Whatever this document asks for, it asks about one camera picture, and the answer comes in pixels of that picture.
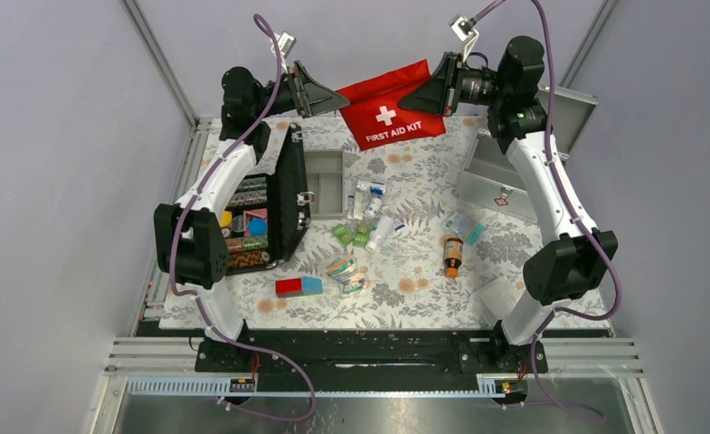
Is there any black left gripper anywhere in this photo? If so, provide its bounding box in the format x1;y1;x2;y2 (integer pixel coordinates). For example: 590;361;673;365
251;61;349;120

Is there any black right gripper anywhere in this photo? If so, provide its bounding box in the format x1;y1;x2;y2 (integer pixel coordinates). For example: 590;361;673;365
398;52;509;118

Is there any red first aid pouch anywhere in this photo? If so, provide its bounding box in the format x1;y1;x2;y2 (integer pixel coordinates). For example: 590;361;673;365
338;60;446;151

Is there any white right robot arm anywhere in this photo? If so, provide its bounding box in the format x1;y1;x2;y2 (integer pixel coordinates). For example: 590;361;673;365
398;36;618;373

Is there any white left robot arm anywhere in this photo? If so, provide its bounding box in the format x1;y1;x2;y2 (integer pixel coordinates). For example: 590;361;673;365
153;61;349;372

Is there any brown medicine bottle orange cap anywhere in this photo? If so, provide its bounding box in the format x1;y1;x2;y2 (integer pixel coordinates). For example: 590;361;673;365
443;238;464;278

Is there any grey plastic tray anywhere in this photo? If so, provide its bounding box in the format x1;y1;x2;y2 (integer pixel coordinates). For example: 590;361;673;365
305;150;346;220

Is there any grey metal box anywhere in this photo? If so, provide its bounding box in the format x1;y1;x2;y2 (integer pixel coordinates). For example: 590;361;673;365
456;87;599;223

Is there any white bandage roll blue label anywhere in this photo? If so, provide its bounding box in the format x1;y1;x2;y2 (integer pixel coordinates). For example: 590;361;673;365
355;181;386;196

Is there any white flat wrapped bandage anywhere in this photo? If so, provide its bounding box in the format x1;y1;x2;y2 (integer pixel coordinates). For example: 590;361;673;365
353;192;367;220

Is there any black open case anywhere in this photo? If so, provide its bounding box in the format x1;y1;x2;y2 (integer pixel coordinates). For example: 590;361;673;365
218;123;311;276

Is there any clear bag teal item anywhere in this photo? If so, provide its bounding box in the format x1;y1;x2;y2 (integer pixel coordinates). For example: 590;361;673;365
442;212;485;246

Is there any green wind oil box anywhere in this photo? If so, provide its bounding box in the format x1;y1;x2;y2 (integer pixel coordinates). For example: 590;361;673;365
353;224;372;248

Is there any white plastic bottle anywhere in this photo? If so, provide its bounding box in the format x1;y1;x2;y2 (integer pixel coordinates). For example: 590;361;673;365
364;215;395;252

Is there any striped bandage packet stack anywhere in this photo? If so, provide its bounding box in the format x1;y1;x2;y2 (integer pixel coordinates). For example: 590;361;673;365
325;255;368;296

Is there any red blue box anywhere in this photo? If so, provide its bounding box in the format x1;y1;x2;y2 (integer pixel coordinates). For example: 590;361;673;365
275;277;324;298

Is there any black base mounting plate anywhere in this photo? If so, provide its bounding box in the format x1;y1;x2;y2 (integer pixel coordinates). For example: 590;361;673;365
194;330;549;392

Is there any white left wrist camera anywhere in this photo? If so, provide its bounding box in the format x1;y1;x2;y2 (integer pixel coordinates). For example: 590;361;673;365
271;32;297;63

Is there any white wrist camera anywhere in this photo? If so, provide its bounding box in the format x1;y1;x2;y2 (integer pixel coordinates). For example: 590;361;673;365
271;32;297;63
449;15;479;61

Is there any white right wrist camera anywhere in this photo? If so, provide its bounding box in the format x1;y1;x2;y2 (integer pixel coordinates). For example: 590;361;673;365
449;15;479;61

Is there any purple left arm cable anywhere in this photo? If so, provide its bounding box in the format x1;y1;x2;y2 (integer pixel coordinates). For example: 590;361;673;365
167;13;318;424

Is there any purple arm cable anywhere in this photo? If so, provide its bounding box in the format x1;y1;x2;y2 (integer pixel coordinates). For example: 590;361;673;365
471;0;624;424
167;13;318;424

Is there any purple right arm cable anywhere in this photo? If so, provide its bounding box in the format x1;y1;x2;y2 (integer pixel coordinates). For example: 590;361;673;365
471;0;624;424

